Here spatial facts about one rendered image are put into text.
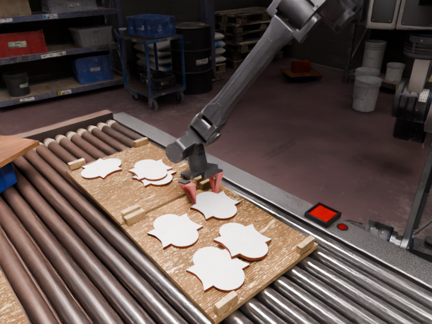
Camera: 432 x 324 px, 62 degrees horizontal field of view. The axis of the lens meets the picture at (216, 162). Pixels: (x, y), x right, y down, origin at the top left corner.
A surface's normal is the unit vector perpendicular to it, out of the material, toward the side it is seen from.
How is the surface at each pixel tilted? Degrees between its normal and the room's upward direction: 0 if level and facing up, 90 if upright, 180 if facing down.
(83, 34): 96
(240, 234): 6
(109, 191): 0
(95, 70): 90
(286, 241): 0
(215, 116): 81
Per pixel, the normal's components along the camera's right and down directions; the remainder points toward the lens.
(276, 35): -0.46, 0.29
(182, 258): -0.02, -0.88
